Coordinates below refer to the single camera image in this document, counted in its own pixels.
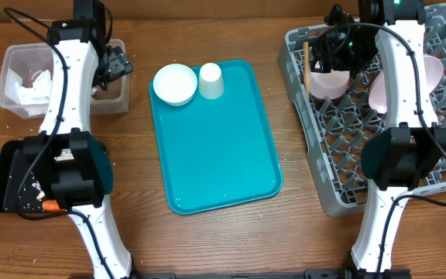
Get wooden chopstick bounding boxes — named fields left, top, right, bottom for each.
left=303, top=41, right=310, bottom=101

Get white round plate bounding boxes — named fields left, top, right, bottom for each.
left=369, top=54, right=444, bottom=114

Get black plastic tray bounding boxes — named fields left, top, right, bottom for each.
left=0, top=139, right=108, bottom=214

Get rice and peanut scraps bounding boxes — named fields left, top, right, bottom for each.
left=8, top=174, right=48, bottom=206

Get orange carrot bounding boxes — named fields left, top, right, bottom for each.
left=42, top=200, right=66, bottom=213

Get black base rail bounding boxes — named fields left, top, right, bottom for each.
left=138, top=268, right=412, bottom=279

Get cardboard wall panel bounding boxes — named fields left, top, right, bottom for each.
left=0, top=0, right=446, bottom=23

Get grey dishwasher rack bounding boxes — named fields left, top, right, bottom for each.
left=278, top=3, right=446, bottom=217

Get teal plastic serving tray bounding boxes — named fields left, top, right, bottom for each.
left=149, top=60, right=283, bottom=215

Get white napkin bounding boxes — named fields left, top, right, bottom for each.
left=3, top=69, right=52, bottom=119

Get white paper cup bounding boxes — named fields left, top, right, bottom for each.
left=199, top=63, right=225, bottom=99

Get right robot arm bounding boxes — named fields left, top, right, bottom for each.
left=310, top=1, right=446, bottom=278

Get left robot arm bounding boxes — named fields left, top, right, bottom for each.
left=23, top=0, right=137, bottom=278

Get clear plastic bin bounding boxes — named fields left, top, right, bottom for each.
left=0, top=43, right=130, bottom=119

